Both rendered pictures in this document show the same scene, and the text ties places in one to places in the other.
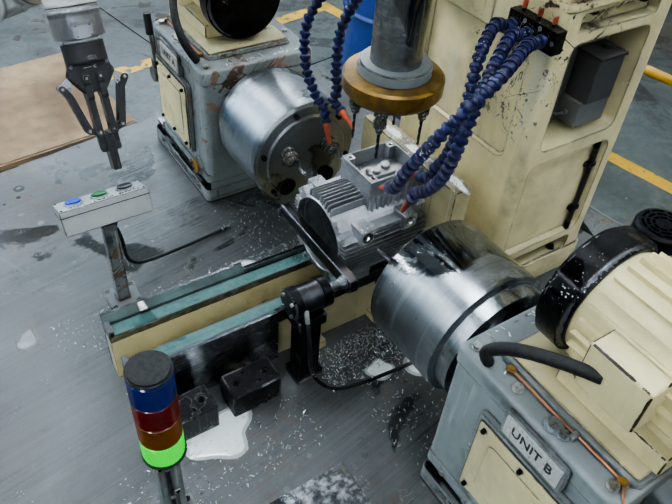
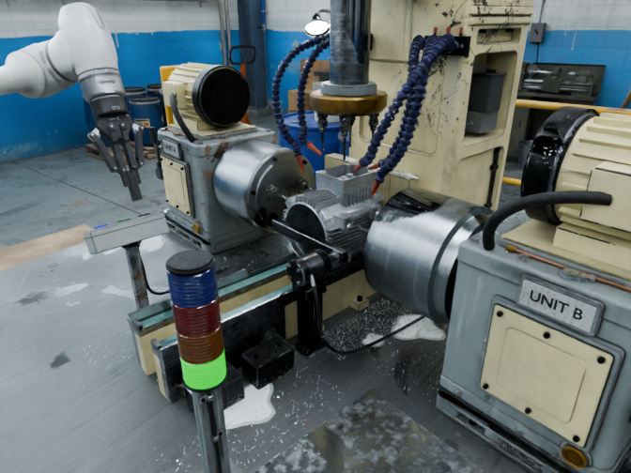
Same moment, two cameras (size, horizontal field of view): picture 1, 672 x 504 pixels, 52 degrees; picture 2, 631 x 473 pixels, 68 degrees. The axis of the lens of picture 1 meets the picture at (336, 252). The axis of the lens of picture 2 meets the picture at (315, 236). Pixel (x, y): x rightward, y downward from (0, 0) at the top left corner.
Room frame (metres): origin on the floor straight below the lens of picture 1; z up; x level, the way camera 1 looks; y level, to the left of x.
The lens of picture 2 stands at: (-0.02, 0.11, 1.49)
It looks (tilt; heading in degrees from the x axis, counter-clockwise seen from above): 25 degrees down; 355
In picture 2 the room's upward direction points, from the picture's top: straight up
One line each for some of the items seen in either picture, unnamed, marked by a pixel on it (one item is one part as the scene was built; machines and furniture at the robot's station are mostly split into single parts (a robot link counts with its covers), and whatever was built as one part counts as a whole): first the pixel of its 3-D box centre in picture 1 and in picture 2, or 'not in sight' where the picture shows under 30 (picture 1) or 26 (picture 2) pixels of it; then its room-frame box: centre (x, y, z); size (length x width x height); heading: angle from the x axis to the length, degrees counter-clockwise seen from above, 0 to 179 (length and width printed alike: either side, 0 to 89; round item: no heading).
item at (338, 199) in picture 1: (359, 218); (334, 222); (1.07, -0.04, 1.01); 0.20 x 0.19 x 0.19; 126
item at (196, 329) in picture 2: (154, 403); (196, 310); (0.51, 0.22, 1.14); 0.06 x 0.06 x 0.04
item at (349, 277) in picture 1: (316, 245); (306, 239); (0.98, 0.04, 1.01); 0.26 x 0.04 x 0.03; 36
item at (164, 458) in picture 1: (162, 440); (204, 363); (0.51, 0.22, 1.05); 0.06 x 0.06 x 0.04
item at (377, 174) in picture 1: (380, 175); (346, 184); (1.09, -0.07, 1.11); 0.12 x 0.11 x 0.07; 126
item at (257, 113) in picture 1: (273, 122); (254, 181); (1.35, 0.17, 1.04); 0.37 x 0.25 x 0.25; 36
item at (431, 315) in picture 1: (468, 317); (446, 259); (0.80, -0.24, 1.04); 0.41 x 0.25 x 0.25; 36
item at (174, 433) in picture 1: (158, 422); (200, 337); (0.51, 0.22, 1.10); 0.06 x 0.06 x 0.04
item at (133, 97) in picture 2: not in sight; (144, 120); (5.94, 1.69, 0.37); 1.20 x 0.80 x 0.74; 131
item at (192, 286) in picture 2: (150, 382); (192, 280); (0.51, 0.22, 1.19); 0.06 x 0.06 x 0.04
